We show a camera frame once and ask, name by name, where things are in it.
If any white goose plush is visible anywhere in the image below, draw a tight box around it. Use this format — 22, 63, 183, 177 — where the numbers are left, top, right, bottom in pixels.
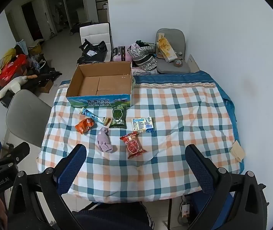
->
0, 74, 38, 101

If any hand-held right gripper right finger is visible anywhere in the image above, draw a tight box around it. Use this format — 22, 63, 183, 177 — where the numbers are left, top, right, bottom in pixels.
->
185, 144, 268, 230

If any green snack packet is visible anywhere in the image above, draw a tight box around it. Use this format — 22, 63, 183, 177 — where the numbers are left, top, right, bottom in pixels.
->
109, 105, 127, 129

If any glass sliding door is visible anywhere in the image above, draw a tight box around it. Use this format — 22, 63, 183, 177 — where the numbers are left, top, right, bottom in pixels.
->
44, 0, 91, 39

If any pink suitcase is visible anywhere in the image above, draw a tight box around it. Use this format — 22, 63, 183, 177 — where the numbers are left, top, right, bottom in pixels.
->
112, 45, 133, 63

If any purple sock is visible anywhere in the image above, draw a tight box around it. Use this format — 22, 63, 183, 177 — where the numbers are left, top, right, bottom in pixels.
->
97, 127, 114, 153

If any grey cushioned chair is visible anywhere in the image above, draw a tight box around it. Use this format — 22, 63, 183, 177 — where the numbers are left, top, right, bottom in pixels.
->
154, 28, 190, 74

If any black plastic bag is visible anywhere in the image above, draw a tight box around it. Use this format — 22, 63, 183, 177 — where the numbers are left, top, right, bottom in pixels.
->
77, 38, 108, 65

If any yellow snack bag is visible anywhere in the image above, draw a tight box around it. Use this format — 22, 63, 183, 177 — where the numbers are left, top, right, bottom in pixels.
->
156, 32, 178, 63

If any person's left hand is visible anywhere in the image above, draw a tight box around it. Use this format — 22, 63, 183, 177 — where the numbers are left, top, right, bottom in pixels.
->
0, 195, 9, 224

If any flat cardboard sheet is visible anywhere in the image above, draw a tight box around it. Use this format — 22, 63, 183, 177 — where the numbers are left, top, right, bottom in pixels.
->
187, 54, 202, 73

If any red snack packet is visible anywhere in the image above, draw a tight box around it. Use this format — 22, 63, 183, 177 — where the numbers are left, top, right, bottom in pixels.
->
120, 132, 147, 159

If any red plastic bag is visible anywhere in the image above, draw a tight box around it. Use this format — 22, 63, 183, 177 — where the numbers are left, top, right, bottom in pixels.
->
0, 55, 29, 81

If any white and blue tissue pack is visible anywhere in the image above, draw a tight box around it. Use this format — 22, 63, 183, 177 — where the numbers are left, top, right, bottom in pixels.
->
132, 117, 154, 133

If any person's dark clothing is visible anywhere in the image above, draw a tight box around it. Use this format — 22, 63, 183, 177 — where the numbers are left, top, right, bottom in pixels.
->
72, 201, 155, 230

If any grey plastic chair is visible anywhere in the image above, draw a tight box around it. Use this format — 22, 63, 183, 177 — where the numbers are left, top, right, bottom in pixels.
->
6, 90, 53, 149

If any small brown cardboard box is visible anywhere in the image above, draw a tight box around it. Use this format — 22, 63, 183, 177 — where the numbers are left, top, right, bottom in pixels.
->
39, 79, 54, 94

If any blue tube packet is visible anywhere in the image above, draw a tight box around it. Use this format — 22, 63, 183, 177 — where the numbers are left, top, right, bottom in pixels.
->
79, 107, 104, 125

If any white padded chair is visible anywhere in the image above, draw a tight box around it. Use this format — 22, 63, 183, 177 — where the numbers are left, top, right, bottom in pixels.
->
79, 23, 112, 64

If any tan paper piece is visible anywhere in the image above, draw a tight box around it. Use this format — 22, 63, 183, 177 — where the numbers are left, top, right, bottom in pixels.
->
230, 140, 246, 161

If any small black floor bag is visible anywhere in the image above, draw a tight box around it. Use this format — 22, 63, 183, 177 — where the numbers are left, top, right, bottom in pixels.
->
70, 22, 82, 35

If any yellow bucket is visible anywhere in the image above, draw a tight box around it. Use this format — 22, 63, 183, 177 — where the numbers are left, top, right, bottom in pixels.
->
28, 41, 43, 57

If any black and white patterned tote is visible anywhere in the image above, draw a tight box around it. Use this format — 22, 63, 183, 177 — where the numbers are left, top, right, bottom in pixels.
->
126, 41, 158, 72

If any plaid blanket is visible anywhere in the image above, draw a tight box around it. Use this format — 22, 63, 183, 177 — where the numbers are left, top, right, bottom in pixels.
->
37, 80, 245, 203

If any light blue cloth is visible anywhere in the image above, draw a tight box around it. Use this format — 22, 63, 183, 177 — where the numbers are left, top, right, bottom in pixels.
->
17, 41, 29, 54

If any white power strip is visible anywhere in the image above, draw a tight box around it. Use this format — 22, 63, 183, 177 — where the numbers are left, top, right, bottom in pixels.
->
180, 201, 192, 221

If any orange snack packet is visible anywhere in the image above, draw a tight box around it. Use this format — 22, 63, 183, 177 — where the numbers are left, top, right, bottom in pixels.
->
75, 118, 95, 134

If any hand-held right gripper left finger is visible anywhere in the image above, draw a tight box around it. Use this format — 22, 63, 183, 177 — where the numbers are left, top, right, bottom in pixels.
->
7, 144, 88, 230

